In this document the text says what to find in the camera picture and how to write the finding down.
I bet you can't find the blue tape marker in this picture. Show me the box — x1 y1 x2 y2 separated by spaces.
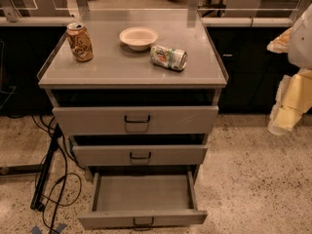
30 222 68 234

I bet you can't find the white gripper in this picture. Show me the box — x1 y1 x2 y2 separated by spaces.
267 4 312 136

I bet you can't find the black metal floor stand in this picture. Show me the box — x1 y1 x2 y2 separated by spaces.
0 125 61 212

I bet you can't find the upright orange soda can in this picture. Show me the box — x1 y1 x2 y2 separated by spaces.
66 22 94 61

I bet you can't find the grey drawer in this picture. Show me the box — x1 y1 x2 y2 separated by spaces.
69 134 207 167
78 168 207 229
53 106 218 136

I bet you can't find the white paper bowl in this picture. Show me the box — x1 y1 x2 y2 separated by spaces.
119 27 158 51

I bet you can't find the black office chair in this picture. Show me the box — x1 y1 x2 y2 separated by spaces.
201 0 226 18

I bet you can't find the lying green white can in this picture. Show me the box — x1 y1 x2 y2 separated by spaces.
150 45 187 71

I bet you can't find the dark low cabinet wall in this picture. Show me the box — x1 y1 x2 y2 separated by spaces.
207 27 298 114

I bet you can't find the grey drawer cabinet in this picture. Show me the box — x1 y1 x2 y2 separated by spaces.
36 9 229 183

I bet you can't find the black floor cable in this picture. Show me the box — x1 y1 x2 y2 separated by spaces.
30 114 84 234

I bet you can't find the grey background desk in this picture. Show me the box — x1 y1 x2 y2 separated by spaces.
224 0 300 18

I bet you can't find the grey bottom drawer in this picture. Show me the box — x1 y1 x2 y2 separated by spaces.
78 168 207 229

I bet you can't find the grey top drawer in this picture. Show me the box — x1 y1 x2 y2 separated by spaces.
53 106 218 136

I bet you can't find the grey middle drawer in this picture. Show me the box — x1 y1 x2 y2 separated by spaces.
69 134 207 167

